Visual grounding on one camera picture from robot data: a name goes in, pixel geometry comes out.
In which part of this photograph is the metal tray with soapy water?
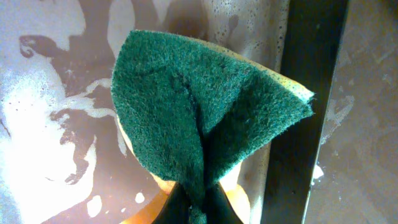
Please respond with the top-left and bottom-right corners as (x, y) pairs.
(0, 0), (349, 224)

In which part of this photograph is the green and yellow scrub sponge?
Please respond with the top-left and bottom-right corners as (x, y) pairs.
(111, 30), (313, 223)

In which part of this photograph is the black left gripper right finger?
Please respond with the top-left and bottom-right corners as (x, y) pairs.
(205, 184), (243, 224)

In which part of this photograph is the dark brown serving tray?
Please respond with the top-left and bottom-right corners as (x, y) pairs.
(304, 0), (397, 223)

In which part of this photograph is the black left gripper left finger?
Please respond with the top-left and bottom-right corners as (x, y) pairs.
(152, 183), (190, 224)

